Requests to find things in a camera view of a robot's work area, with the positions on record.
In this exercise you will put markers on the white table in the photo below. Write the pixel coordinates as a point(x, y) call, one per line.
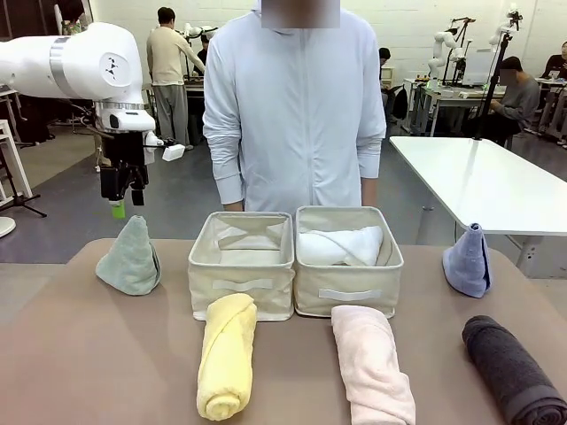
point(483, 181)

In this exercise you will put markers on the black tripod pole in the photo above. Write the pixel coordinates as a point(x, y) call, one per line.
point(492, 88)

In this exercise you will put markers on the dark grey towel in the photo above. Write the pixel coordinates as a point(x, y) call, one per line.
point(509, 372)

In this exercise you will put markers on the person's right forearm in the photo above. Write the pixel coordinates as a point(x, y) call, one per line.
point(226, 172)

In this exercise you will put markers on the person's left forearm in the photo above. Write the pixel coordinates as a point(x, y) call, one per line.
point(371, 155)

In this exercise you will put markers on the black hanging bag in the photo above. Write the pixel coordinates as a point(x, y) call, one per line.
point(400, 102)

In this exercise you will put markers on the seated person in dark top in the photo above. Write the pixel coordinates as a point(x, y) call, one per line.
point(557, 62)

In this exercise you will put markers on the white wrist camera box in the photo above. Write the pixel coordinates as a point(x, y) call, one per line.
point(173, 152)

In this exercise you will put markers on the man in beige sweater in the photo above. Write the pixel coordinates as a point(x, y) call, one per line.
point(166, 62)

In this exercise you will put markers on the person in black behind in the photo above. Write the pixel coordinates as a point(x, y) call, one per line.
point(384, 55)

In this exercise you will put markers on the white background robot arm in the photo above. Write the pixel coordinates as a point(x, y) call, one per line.
point(195, 31)
point(505, 24)
point(440, 48)

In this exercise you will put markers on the pink towel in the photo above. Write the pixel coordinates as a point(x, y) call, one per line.
point(370, 367)

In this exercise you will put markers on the white rolled towel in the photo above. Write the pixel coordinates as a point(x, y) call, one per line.
point(328, 250)

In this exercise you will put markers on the black floor tripod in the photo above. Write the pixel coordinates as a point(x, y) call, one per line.
point(20, 199)

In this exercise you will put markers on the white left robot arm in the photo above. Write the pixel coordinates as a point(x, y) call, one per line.
point(66, 59)

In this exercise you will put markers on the green cone towel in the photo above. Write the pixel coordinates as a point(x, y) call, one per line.
point(130, 261)

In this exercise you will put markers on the person in white hoodie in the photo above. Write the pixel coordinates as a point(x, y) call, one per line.
point(294, 110)

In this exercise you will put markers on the white background desk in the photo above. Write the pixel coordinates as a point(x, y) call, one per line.
point(452, 95)

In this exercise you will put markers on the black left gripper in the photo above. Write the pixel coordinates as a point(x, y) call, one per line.
point(125, 150)

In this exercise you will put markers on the person's right hand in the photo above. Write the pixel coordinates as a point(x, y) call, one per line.
point(234, 206)

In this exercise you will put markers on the seated person in grey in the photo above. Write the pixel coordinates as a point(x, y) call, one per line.
point(518, 102)

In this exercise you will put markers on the white monitor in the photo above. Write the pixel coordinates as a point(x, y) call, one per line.
point(478, 66)

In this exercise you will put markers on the white frame rack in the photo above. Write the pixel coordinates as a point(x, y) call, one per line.
point(17, 164)

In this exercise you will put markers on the yellow towel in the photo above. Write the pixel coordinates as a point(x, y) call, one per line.
point(228, 354)

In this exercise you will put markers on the white round floor base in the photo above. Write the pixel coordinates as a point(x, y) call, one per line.
point(5, 226)

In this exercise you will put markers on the blue cone towel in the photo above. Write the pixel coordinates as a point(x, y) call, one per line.
point(469, 265)

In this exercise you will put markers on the beige fabric basket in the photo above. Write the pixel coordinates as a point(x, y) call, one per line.
point(350, 288)
point(241, 283)

